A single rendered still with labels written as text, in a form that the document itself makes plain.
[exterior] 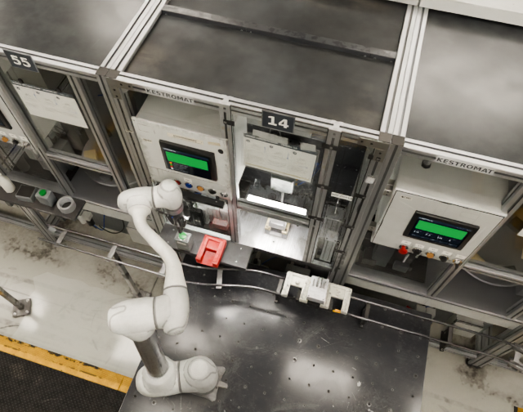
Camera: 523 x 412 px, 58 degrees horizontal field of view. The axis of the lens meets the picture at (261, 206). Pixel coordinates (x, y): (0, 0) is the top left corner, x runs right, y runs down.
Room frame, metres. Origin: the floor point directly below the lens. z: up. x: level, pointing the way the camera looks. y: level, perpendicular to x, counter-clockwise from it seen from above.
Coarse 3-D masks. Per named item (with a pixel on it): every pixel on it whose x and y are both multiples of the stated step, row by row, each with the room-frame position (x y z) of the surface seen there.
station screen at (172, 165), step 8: (176, 152) 1.23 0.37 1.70; (168, 160) 1.24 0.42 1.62; (168, 168) 1.25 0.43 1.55; (176, 168) 1.23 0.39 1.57; (184, 168) 1.22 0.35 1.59; (192, 168) 1.21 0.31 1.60; (200, 168) 1.20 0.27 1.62; (208, 168) 1.19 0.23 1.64; (200, 176) 1.20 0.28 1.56; (208, 176) 1.19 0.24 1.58
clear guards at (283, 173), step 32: (256, 128) 1.16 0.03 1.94; (320, 128) 1.10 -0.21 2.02; (256, 160) 1.16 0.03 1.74; (288, 160) 1.13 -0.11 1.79; (320, 160) 1.09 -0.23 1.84; (352, 160) 1.06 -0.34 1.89; (192, 192) 1.26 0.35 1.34; (256, 192) 1.16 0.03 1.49; (288, 192) 1.12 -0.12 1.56; (352, 192) 1.05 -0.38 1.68; (192, 224) 1.27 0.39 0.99; (224, 224) 1.21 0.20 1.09; (320, 224) 1.08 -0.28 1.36; (320, 256) 1.07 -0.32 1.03
